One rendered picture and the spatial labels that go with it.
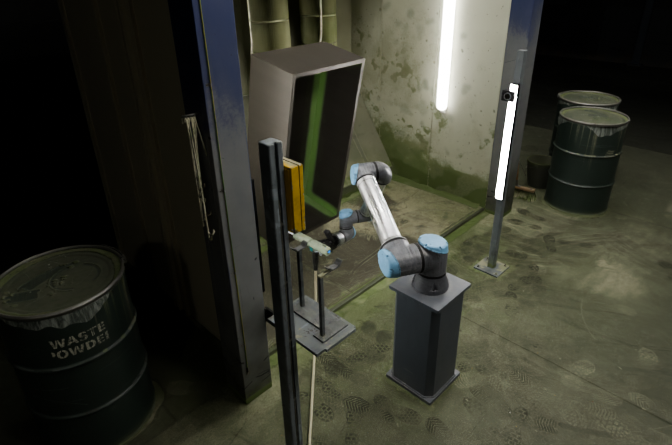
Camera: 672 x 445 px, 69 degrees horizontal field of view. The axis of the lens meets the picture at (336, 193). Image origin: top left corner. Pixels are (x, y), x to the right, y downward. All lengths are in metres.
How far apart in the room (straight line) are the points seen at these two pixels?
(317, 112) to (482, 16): 1.71
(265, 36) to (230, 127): 2.09
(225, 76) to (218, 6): 0.26
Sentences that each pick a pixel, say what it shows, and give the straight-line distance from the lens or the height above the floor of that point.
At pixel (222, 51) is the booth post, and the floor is 1.86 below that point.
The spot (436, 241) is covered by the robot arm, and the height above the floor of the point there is 0.91.
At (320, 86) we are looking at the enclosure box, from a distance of 3.38.
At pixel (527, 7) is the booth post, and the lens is 4.26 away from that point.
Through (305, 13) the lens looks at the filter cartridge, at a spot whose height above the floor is 1.76.
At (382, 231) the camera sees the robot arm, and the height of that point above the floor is 0.92.
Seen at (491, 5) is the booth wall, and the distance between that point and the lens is 4.39.
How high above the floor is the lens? 2.18
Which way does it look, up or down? 26 degrees down
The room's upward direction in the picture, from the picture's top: 1 degrees counter-clockwise
